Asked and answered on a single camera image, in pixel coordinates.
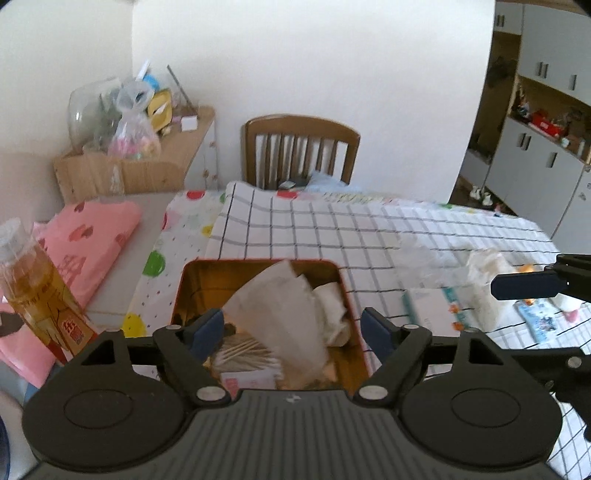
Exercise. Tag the white plush toy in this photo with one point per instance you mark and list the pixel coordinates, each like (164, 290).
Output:
(569, 308)

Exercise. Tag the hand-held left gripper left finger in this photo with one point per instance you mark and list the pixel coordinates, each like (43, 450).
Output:
(207, 333)

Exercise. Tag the light wooden side cabinet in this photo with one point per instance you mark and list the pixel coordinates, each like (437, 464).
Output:
(152, 170)

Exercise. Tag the pink and white paper card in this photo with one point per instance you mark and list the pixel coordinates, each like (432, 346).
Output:
(249, 381)

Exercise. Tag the grey and wood wall cabinet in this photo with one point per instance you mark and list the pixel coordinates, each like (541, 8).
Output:
(535, 161)

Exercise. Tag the red tin box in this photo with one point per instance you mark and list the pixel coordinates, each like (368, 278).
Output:
(203, 286)

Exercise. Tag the clear plastic wrapper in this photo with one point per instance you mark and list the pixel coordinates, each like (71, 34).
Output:
(425, 263)

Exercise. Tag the yellow tissue box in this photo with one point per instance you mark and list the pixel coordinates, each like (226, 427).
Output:
(160, 110)

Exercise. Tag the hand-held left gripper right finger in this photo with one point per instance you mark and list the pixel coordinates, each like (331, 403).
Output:
(376, 333)

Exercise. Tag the light blue cloth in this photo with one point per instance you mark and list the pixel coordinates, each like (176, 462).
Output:
(332, 182)

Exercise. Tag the amber liquid plastic bottle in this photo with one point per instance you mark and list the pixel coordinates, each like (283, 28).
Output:
(41, 300)

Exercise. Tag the small blue globe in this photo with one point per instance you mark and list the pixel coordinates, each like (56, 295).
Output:
(150, 83)

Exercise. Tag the yellow duck toy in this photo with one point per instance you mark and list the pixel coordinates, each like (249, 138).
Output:
(527, 267)

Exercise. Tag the brown wooden chair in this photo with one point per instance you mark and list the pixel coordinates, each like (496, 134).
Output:
(300, 143)

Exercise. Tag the blue and white packet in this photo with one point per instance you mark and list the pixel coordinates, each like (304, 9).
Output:
(538, 321)

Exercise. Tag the plastic bag of colourful items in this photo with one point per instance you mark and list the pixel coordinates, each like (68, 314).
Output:
(134, 134)

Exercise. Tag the pack of cotton swabs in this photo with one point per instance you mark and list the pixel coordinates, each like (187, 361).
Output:
(244, 355)

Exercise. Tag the large crumpled white tissue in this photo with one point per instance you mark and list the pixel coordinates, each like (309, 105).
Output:
(487, 286)

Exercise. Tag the small white box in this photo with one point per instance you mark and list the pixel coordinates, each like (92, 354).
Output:
(189, 123)

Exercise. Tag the pink patterned cloth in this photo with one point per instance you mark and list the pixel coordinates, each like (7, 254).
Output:
(87, 244)

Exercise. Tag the white illustrated book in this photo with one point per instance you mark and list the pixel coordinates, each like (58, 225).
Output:
(429, 307)

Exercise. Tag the thin black stick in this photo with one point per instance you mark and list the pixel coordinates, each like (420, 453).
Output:
(180, 87)

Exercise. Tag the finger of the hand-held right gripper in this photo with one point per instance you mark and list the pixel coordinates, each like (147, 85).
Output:
(545, 359)
(521, 285)

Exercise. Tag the black checked white tablecloth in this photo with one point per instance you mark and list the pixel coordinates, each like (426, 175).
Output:
(323, 230)

